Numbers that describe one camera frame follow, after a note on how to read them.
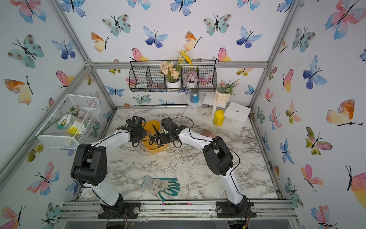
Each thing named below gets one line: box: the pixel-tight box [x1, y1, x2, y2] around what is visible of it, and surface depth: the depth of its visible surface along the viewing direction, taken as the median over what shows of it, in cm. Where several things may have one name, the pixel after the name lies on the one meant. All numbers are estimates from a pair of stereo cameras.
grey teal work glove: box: [140, 175, 181, 202], surface depth 82 cm
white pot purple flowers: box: [183, 70, 199, 89], surface depth 91 cm
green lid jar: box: [57, 114, 86, 137], surface depth 66 cm
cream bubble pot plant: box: [214, 79, 240, 105], surface depth 90 cm
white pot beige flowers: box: [159, 61, 182, 89], surface depth 84 cm
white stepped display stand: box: [182, 91, 252, 136], surface depth 104 cm
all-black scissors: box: [152, 123, 163, 146], surface depth 95 cm
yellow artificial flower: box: [176, 49, 194, 70], surface depth 85 cm
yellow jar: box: [213, 109, 225, 127], surface depth 104 cm
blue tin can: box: [190, 89, 200, 104], surface depth 101 cm
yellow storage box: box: [142, 120, 169, 154], surface depth 98 cm
